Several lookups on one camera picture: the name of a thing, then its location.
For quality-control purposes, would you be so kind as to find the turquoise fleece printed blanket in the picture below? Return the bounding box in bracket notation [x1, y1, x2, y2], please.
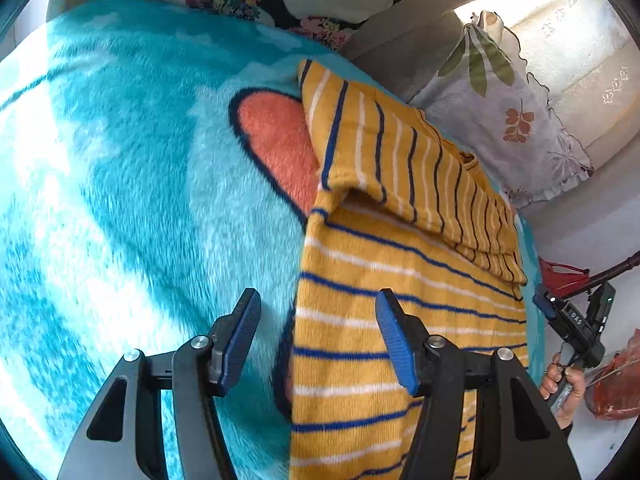
[0, 0, 547, 480]

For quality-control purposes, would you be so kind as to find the person's right hand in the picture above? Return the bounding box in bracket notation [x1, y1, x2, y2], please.
[539, 353, 587, 431]

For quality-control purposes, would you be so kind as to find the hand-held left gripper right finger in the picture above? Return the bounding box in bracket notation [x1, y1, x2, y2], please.
[375, 288, 583, 480]

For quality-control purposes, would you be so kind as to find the red plastic bag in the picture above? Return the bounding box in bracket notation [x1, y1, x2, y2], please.
[582, 329, 640, 421]

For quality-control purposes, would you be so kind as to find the red folded frame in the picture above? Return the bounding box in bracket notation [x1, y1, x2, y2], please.
[537, 256, 591, 292]

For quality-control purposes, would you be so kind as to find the beige sofa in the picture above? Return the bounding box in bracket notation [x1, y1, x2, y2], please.
[45, 0, 640, 241]

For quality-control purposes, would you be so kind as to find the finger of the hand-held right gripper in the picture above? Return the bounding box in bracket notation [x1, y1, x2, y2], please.
[531, 292, 555, 320]

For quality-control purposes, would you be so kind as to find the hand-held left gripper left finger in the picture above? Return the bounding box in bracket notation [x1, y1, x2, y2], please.
[57, 287, 262, 480]

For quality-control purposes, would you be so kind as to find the grey leaf print pillow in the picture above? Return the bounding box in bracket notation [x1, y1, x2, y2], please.
[407, 10, 596, 211]

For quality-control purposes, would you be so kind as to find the yellow striped small shirt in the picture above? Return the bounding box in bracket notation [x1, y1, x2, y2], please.
[289, 59, 530, 480]

